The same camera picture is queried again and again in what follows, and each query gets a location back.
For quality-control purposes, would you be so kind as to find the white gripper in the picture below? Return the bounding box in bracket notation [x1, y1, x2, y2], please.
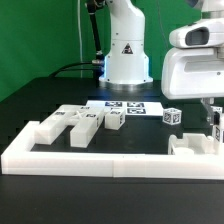
[161, 19, 224, 125]

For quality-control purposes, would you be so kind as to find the white chair seat part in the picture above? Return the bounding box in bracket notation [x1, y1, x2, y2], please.
[168, 133, 217, 155]

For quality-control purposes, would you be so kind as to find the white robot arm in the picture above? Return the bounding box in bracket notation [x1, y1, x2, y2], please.
[99, 0, 224, 125]

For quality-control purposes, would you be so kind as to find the white H-shaped chair back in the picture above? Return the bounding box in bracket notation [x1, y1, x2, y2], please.
[35, 105, 104, 148]

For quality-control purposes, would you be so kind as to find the white tagged cube far right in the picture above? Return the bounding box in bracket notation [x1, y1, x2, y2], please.
[212, 106, 223, 115]

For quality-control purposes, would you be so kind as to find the white tagged cube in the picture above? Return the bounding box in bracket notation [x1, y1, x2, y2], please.
[162, 108, 182, 125]
[212, 106, 223, 115]

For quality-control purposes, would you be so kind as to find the white tag base sheet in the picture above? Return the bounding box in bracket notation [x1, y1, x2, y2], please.
[87, 100, 163, 116]

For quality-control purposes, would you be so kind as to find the white U-shaped fence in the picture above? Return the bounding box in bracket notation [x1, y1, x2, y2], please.
[1, 121, 224, 180]

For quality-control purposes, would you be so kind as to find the black camera pole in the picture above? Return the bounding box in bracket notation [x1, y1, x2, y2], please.
[85, 0, 106, 60]

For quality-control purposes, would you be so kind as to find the black cable bundle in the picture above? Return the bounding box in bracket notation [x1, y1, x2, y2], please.
[49, 60, 105, 78]

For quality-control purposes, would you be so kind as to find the white cable on wall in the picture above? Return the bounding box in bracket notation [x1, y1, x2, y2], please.
[77, 0, 84, 79]

